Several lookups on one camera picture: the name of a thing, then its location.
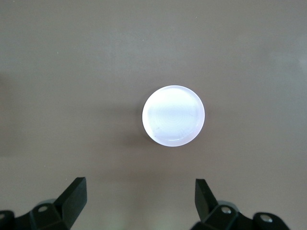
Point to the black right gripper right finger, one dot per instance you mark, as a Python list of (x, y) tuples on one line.
[(206, 203)]

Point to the pink round plate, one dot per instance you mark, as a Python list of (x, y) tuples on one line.
[(172, 115)]

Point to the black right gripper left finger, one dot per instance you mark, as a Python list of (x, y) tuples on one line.
[(72, 198)]

